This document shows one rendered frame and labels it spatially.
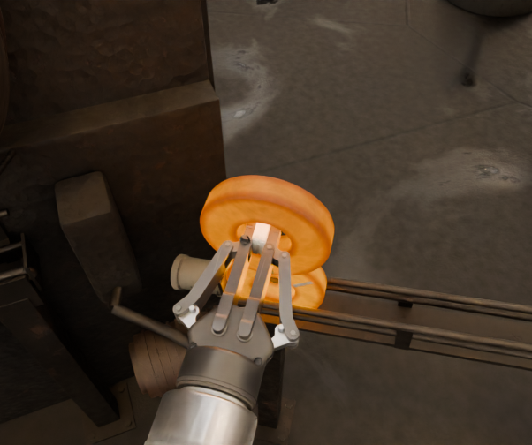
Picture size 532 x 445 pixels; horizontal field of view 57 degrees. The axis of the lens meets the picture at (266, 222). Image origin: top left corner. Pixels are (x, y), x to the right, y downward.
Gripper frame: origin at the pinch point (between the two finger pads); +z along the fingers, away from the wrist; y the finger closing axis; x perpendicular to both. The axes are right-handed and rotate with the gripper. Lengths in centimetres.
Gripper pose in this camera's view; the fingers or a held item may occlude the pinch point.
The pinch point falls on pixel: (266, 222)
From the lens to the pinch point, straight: 55.2
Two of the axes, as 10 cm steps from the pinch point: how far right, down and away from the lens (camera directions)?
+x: -0.2, -5.8, -8.1
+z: 2.3, -7.9, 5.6
